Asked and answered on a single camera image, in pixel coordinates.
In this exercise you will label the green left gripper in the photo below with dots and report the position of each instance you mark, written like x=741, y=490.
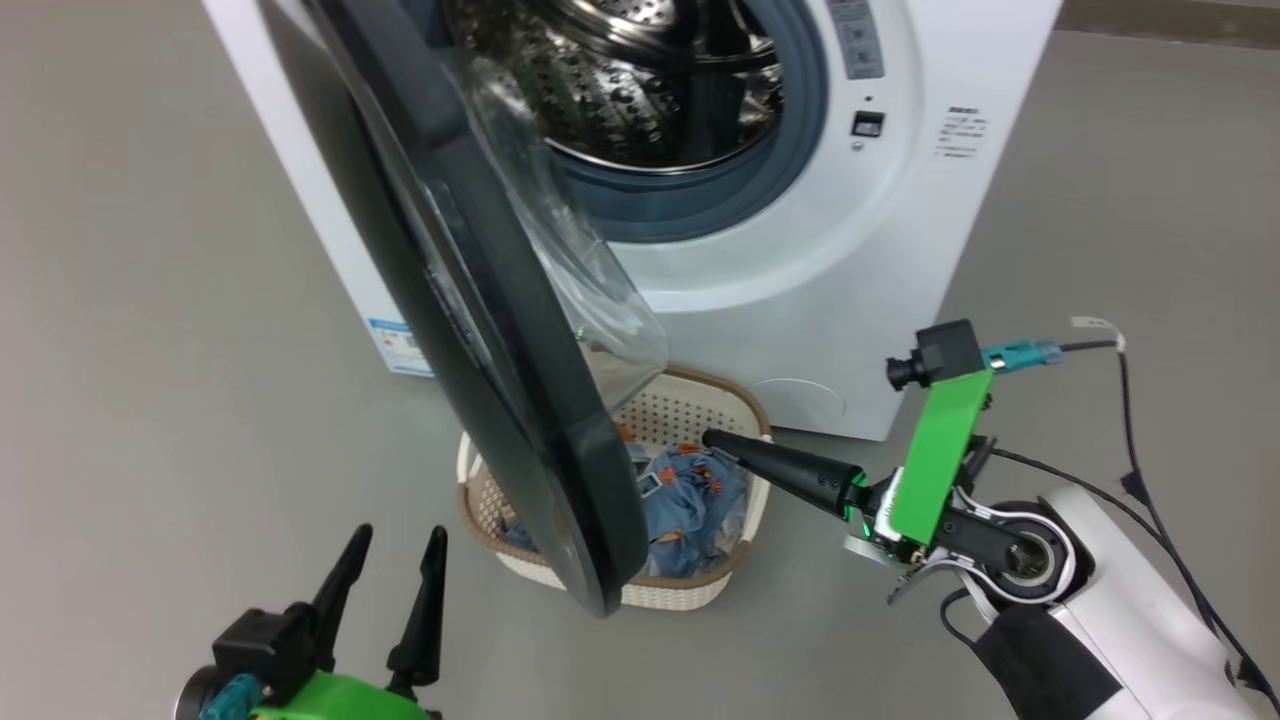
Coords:
x=340, y=698

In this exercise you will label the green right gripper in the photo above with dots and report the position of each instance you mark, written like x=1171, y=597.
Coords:
x=935, y=460

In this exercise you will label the blue garment orange print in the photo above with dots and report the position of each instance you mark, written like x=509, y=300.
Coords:
x=695, y=505

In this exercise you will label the dark round washer door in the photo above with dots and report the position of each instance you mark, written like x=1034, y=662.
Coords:
x=470, y=300

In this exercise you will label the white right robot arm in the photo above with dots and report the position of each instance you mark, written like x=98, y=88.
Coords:
x=1130, y=600

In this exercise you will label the cream basket brown rim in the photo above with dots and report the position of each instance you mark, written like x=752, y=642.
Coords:
x=690, y=405

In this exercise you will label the white front-load washing machine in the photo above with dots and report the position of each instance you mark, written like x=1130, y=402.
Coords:
x=830, y=260

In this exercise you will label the grey rubber door gasket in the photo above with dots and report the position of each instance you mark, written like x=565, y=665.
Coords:
x=790, y=150

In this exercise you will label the round white filter cover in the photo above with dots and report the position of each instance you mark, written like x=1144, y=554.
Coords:
x=800, y=405

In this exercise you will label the blue energy label sticker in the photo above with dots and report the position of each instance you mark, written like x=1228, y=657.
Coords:
x=400, y=350

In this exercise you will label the steel perforated washer drum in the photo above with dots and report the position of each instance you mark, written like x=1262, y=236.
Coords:
x=640, y=90

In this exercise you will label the grey instruction sticker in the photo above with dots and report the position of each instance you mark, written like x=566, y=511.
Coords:
x=858, y=40

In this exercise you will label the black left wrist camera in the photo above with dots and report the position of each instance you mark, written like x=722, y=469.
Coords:
x=265, y=645

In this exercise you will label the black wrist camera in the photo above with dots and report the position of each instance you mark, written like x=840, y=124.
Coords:
x=265, y=645
x=945, y=352

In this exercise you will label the teal left camera connector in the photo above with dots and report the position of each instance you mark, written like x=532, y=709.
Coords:
x=230, y=700

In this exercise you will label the teal camera connector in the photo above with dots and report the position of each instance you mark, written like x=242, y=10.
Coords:
x=230, y=700
x=1020, y=355

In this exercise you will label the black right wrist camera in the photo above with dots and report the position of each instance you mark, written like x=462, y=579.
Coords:
x=945, y=352

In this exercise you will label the teal right camera connector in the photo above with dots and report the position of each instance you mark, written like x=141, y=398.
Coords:
x=1020, y=355

